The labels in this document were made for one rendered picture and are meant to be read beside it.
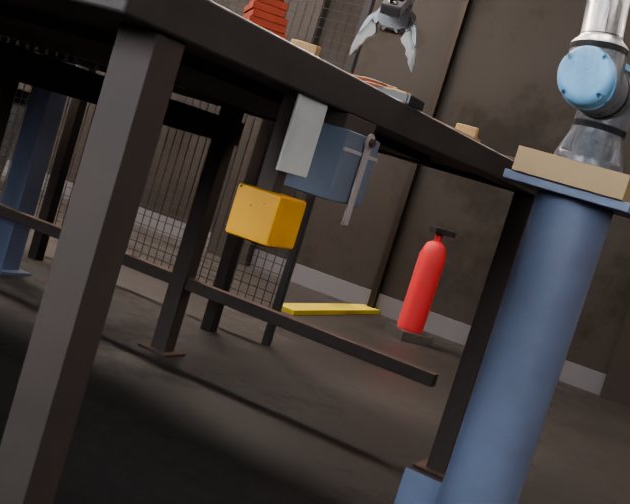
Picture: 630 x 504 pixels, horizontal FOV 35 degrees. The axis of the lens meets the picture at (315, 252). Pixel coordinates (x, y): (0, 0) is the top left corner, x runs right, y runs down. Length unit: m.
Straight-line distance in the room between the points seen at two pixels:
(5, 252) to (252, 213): 2.61
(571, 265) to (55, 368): 1.24
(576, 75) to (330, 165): 0.65
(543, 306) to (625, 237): 3.62
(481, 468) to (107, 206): 1.25
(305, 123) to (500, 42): 4.58
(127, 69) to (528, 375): 1.25
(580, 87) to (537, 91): 3.89
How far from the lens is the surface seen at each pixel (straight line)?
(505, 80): 6.03
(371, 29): 2.34
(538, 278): 2.17
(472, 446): 2.23
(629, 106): 2.22
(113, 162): 1.21
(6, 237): 4.05
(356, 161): 1.68
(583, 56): 2.09
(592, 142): 2.19
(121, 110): 1.22
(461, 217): 5.97
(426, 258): 5.34
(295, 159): 1.55
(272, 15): 3.09
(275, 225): 1.50
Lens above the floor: 0.76
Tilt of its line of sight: 5 degrees down
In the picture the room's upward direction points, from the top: 17 degrees clockwise
